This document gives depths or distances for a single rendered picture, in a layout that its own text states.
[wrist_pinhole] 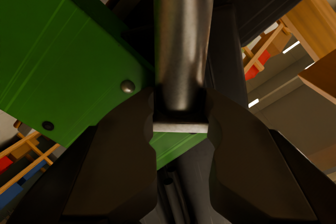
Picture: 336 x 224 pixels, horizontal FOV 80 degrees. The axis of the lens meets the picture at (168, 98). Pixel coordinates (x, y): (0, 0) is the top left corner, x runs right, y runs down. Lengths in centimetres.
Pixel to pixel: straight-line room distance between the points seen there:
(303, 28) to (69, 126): 89
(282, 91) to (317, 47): 673
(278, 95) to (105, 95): 760
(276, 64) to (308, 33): 859
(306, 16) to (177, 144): 83
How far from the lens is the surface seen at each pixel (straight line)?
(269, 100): 773
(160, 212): 23
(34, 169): 582
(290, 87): 770
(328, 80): 64
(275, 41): 410
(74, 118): 19
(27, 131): 41
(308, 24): 96
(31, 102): 19
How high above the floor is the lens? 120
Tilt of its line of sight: 7 degrees up
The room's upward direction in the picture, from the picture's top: 137 degrees clockwise
